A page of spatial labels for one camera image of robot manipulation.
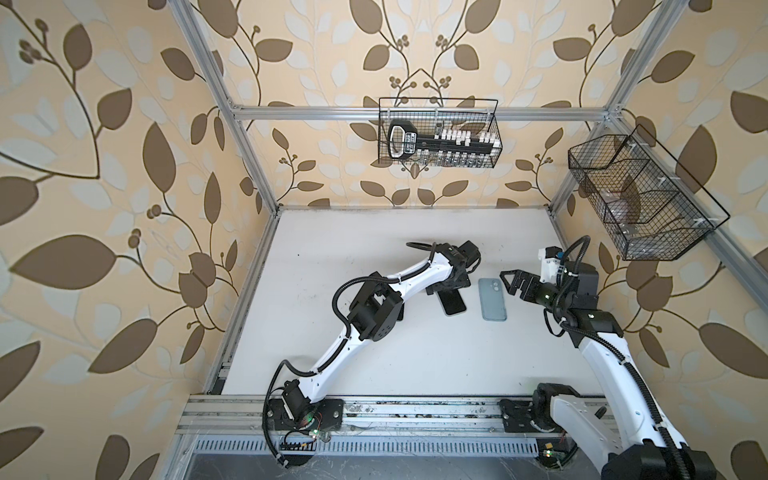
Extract light blue phone case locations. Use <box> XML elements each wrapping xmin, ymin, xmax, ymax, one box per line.
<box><xmin>478</xmin><ymin>278</ymin><xmax>507</xmax><ymax>322</ymax></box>

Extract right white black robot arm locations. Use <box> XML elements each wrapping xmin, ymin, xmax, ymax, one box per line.
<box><xmin>500</xmin><ymin>236</ymin><xmax>717</xmax><ymax>479</ymax></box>

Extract back wall wire basket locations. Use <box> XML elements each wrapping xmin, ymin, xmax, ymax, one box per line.
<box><xmin>377</xmin><ymin>96</ymin><xmax>503</xmax><ymax>169</ymax></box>

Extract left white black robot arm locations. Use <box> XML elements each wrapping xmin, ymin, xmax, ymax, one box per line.
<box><xmin>261</xmin><ymin>241</ymin><xmax>481</xmax><ymax>468</ymax></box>

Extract right wall wire basket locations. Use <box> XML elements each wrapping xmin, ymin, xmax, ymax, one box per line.
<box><xmin>568</xmin><ymin>124</ymin><xmax>731</xmax><ymax>261</ymax></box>

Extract aluminium front rail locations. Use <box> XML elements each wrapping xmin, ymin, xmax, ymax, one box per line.
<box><xmin>173</xmin><ymin>394</ymin><xmax>679</xmax><ymax>458</ymax></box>

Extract wall wire basket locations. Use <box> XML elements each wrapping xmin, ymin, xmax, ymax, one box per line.
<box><xmin>377</xmin><ymin>96</ymin><xmax>503</xmax><ymax>169</ymax></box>
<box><xmin>568</xmin><ymin>124</ymin><xmax>731</xmax><ymax>261</ymax></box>

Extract black smartphone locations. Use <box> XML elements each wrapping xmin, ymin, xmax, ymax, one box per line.
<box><xmin>437</xmin><ymin>290</ymin><xmax>467</xmax><ymax>316</ymax></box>

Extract aluminium frame bars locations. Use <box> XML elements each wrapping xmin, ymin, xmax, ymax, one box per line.
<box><xmin>167</xmin><ymin>0</ymin><xmax>768</xmax><ymax>313</ymax></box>

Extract black tool with white bits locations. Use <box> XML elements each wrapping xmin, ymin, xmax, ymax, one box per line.
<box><xmin>384</xmin><ymin>120</ymin><xmax>502</xmax><ymax>164</ymax></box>

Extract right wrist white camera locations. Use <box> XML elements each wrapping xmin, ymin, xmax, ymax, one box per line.
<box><xmin>538</xmin><ymin>246</ymin><xmax>563</xmax><ymax>284</ymax></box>

